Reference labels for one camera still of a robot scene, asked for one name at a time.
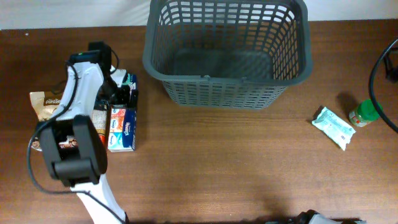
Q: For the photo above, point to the orange red pasta packet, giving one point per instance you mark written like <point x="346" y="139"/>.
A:
<point x="99" y="118"/>

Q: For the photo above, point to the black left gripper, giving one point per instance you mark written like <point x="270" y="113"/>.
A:
<point x="127" y="98"/>

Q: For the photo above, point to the Kleenex tissue multipack box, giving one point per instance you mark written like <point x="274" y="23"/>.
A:
<point x="122" y="127"/>

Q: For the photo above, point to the beige breadcrumb bag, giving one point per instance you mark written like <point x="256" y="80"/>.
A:
<point x="45" y="103"/>

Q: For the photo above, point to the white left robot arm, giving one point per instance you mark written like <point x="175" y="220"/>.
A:
<point x="73" y="152"/>

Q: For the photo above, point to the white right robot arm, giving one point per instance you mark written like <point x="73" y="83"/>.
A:
<point x="313" y="217"/>

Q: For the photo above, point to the grey plastic basket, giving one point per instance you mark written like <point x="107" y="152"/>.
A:
<point x="227" y="54"/>

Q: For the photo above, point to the green lid jar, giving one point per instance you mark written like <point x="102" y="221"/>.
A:
<point x="364" y="114"/>

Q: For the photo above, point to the light green wipes packet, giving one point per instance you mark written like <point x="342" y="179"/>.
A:
<point x="339" y="131"/>

